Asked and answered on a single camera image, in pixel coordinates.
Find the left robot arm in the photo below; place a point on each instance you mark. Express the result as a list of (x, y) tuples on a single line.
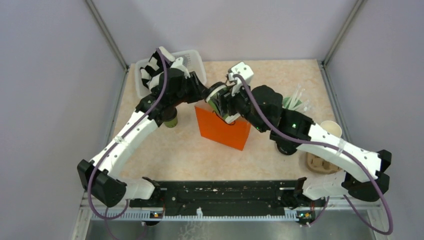
[(99, 176)]

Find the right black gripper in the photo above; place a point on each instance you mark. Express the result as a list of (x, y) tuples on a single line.
[(228, 98)]

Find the green straw holder cup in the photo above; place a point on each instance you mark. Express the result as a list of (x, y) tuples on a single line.
[(291, 104)]

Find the cardboard cup carrier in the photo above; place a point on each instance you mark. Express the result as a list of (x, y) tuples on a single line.
[(320, 166)]

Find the white plastic basket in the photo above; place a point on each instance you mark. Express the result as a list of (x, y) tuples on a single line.
[(191, 60)]

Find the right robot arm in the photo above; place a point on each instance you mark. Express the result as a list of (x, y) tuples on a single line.
[(362, 173)]

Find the orange paper bag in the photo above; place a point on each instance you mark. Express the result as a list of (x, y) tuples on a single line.
[(214, 128)]

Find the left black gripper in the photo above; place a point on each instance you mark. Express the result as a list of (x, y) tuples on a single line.
[(199, 90)]

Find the stack of paper cups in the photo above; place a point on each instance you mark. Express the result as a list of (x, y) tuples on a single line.
[(332, 127)]

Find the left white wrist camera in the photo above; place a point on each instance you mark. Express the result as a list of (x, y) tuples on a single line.
[(179, 64)]

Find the white wrapped straws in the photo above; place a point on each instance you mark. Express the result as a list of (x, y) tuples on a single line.
[(299, 93)]

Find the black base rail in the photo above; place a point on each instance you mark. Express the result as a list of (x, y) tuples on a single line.
[(228, 198)]

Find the black white striped cloth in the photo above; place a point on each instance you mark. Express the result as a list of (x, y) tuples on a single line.
[(159, 60)]

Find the black lid on table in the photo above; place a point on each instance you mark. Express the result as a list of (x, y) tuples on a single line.
[(286, 149)]

